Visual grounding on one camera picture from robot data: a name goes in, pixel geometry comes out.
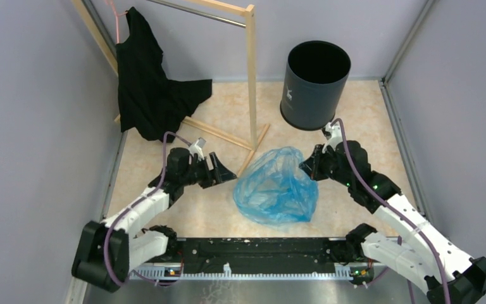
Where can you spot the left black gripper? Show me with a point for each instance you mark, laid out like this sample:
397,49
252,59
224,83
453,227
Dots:
219,175

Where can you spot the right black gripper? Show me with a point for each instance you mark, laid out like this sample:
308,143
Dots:
312,165

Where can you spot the blue plastic trash bag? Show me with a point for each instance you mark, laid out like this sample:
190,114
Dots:
273,190

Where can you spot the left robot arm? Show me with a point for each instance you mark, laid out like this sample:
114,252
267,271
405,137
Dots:
110,250

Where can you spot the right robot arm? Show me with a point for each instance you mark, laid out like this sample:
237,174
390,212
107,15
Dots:
425,258

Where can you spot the dark grey trash bin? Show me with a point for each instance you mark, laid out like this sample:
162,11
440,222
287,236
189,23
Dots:
315,76

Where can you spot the black t-shirt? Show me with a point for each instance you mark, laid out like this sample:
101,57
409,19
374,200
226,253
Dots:
148,100

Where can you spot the wooden clothes rack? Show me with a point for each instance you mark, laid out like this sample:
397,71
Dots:
87,12

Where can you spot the pink clothes hanger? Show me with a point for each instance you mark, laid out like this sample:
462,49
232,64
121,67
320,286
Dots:
117,15

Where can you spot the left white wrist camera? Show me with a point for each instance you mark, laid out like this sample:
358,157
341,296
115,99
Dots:
199,147

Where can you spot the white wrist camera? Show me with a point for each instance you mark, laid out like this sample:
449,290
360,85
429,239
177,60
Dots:
333,134
199,147

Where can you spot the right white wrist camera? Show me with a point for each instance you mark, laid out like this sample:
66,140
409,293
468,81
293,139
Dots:
333,134

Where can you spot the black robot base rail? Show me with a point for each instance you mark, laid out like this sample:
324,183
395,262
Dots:
254,258

